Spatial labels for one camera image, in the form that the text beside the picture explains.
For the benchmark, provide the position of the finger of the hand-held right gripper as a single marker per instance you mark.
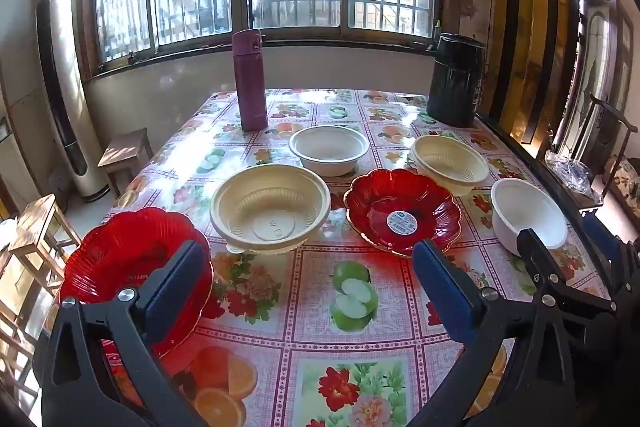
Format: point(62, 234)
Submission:
point(532, 252)

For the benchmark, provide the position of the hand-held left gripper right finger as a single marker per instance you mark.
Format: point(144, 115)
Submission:
point(445, 292)

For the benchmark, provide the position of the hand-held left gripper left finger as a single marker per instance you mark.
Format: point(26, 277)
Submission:
point(175, 287)

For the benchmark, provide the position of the white deep paper bowl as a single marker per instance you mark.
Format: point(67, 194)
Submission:
point(525, 207)

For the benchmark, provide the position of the red scalloped plastic plate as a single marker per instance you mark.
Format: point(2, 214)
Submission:
point(115, 252)

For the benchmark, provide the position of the red scalloped plate with sticker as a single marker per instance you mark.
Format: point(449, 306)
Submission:
point(380, 202)

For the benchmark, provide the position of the small cream plastic bowl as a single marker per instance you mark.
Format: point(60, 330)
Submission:
point(450, 159)

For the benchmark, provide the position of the large cream plastic bowl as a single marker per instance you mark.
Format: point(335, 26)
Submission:
point(270, 207)

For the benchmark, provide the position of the white wide-rimmed paper bowl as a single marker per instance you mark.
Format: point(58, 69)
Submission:
point(325, 147)

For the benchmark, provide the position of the dark wooden side table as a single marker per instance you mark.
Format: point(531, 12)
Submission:
point(575, 202)

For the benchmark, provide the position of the clear crumpled plastic bag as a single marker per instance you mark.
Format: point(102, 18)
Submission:
point(570, 172)

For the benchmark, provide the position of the floral cushion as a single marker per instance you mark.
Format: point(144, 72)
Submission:
point(625, 182)

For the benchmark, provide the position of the small dark wooden stool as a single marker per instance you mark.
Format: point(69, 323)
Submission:
point(125, 147)

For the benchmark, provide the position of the dark wooden armchair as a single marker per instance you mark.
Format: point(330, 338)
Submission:
point(607, 122)

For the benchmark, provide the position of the light wooden stool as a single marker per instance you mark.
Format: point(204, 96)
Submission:
point(35, 217)
point(20, 337)

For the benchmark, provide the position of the black electric kettle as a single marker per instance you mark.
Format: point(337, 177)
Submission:
point(455, 82)

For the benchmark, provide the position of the white tower air conditioner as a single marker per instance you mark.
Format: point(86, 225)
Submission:
point(82, 117)

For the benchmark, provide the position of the purple thermos bottle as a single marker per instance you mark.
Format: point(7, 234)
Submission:
point(250, 82)

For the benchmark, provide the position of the small green bottle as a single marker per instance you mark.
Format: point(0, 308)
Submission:
point(437, 29)

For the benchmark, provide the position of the golden wall panel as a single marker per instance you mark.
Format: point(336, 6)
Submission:
point(530, 32)

